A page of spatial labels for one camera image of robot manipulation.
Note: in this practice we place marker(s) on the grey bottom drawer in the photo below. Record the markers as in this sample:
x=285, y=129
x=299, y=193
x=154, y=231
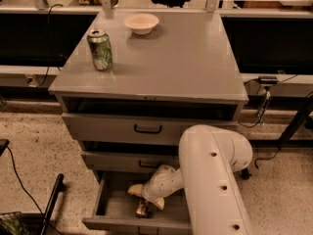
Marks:
x=115, y=209

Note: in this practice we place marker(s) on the grey drawer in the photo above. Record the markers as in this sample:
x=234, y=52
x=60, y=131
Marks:
x=115, y=209
x=122, y=162
x=133, y=130

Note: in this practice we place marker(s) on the black power adapter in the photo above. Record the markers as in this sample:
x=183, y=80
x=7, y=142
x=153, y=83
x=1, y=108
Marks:
x=267, y=80

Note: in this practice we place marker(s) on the orange soda can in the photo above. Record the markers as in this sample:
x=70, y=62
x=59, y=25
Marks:
x=143, y=208

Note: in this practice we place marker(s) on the green soda can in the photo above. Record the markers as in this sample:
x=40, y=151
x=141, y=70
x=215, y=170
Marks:
x=101, y=50

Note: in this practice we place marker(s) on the grey drawer cabinet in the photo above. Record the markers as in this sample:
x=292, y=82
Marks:
x=184, y=68

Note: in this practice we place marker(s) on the grey top drawer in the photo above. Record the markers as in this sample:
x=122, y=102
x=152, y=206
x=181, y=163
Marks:
x=133, y=130

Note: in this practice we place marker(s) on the black stand leg left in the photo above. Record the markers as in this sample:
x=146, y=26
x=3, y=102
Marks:
x=59, y=187

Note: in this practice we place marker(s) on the black table leg right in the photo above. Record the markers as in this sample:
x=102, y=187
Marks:
x=284, y=141

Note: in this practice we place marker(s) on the black wire basket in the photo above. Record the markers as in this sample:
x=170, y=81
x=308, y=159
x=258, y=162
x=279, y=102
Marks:
x=11, y=224

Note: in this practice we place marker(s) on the white paper bowl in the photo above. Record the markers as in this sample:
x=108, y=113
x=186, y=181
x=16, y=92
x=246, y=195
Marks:
x=141, y=23

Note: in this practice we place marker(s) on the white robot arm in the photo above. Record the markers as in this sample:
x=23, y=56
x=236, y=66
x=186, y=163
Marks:
x=208, y=158

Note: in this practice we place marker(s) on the grey middle drawer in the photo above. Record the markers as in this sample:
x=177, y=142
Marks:
x=122, y=162

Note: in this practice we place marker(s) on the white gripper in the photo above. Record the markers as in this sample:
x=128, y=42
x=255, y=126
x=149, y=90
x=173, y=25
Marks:
x=153, y=190

